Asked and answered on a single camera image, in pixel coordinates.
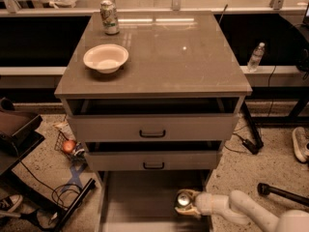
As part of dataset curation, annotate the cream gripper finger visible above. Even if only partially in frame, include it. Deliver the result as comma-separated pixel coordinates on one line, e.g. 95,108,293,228
175,207,200,216
177,188,200,198

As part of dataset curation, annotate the green soda can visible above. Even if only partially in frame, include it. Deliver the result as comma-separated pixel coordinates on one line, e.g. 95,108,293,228
176,192,191,208

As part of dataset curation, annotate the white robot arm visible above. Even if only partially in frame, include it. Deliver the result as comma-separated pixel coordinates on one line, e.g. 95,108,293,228
175,189,309,232

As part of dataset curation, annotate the open bottom drawer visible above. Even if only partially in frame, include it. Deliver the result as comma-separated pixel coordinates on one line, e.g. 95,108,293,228
96,170,211,232

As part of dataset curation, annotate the grey drawer cabinet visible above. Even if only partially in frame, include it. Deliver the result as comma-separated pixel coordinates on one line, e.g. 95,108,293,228
54,11,253,232

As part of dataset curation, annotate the white green can on counter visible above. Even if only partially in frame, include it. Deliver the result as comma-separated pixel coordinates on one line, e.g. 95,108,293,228
100,0,120,35

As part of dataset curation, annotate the black stand leg left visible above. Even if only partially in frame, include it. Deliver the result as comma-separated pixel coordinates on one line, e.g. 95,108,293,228
52,179,96,232

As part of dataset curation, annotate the person's grey sneaker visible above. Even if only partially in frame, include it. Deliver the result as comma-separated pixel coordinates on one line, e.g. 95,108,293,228
292,127,309,163

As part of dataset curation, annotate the red apple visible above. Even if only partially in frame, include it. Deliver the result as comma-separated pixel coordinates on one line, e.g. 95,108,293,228
62,140,76,154

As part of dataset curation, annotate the clear water bottle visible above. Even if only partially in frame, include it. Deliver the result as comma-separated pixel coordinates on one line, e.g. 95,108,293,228
247,43,265,73

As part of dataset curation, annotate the white paper bowl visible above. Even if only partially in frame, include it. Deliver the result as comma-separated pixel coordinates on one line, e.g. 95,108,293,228
83,44,128,73

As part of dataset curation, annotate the black sneaker bottom left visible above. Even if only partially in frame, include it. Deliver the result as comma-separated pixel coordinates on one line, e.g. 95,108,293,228
0,194,23,212

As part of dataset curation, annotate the dark tray table left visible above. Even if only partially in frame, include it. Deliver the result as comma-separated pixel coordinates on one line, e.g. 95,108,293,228
0,98,44,174

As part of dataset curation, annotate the black power adapter with cable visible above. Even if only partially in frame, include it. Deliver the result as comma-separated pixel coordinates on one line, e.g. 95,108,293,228
224,126,260,155

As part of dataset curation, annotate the middle drawer with black handle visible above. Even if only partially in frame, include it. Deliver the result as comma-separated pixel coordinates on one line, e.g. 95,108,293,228
85,141,221,171

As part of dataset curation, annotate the drawer with black handle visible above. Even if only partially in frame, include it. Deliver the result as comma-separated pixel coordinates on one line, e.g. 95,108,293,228
66,97,241,143
85,141,221,171

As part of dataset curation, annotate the top drawer with black handle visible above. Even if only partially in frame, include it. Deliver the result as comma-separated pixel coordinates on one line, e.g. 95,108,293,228
66,97,241,143

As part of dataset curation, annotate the wire basket with snacks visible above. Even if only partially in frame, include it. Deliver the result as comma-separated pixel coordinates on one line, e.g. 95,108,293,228
53,121,85,162

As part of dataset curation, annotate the black floor cable left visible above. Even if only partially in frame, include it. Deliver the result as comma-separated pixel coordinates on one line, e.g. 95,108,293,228
19,160,84,211

